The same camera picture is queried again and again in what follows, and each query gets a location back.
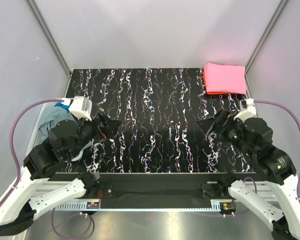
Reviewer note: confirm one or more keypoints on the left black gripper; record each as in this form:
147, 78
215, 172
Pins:
100, 127

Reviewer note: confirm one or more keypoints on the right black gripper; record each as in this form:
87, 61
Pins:
219, 125

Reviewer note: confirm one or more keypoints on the grey-blue t shirt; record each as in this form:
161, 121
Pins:
50, 117

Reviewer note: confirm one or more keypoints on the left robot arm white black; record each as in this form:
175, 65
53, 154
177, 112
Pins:
21, 208

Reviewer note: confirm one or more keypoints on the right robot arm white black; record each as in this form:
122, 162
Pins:
252, 137

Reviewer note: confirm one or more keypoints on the pink folded t shirt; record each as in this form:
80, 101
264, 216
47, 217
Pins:
225, 78

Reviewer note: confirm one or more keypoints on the orange folded t shirt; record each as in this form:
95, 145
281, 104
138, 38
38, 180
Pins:
206, 87

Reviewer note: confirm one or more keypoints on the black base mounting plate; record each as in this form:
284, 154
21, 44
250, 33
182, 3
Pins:
171, 188

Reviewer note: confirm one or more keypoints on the white plastic laundry basket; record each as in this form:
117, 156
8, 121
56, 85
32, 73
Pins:
35, 136

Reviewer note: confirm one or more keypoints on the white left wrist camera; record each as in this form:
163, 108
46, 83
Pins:
79, 106

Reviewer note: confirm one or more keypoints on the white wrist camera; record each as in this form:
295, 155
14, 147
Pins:
79, 106
247, 109

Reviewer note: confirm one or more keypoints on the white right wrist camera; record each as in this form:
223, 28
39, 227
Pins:
247, 109

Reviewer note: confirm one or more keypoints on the white slotted cable duct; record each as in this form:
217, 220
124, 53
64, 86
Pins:
130, 206

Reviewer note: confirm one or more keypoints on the right aluminium frame post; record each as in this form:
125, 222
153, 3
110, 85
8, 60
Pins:
266, 33

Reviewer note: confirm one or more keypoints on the aluminium frame post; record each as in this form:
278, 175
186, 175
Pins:
266, 33
48, 35

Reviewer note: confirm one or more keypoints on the left aluminium frame post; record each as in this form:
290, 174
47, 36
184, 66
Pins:
48, 35

